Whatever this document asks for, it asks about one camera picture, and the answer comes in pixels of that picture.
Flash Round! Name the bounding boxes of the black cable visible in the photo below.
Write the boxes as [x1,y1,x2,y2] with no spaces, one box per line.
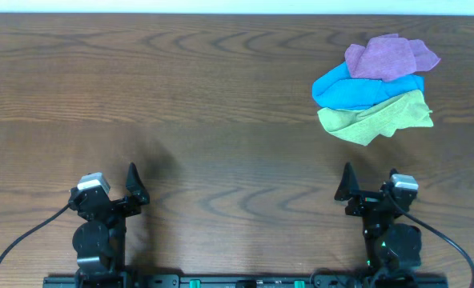
[0,202,72,288]
[384,191,474,288]

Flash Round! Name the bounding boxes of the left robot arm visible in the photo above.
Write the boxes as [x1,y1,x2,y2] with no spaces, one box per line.
[68,162,150,274]

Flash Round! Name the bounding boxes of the right black cable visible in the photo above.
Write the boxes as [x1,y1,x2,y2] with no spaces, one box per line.
[384,191,474,288]

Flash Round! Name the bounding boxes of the blue microfiber cloth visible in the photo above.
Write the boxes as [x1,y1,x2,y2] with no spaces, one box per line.
[311,62,424,110]

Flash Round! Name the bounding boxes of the left black cable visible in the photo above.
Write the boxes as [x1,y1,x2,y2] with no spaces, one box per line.
[0,202,72,288]

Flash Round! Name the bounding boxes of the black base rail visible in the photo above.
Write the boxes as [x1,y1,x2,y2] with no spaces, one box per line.
[42,274,448,288]

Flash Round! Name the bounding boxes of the purple microfiber cloth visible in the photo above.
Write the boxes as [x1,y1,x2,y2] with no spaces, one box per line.
[344,34,440,82]

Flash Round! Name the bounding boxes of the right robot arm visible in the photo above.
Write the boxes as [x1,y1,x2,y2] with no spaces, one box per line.
[334,162,422,272]

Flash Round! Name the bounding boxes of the green microfiber cloth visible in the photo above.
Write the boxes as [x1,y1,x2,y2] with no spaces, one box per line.
[318,90,434,146]

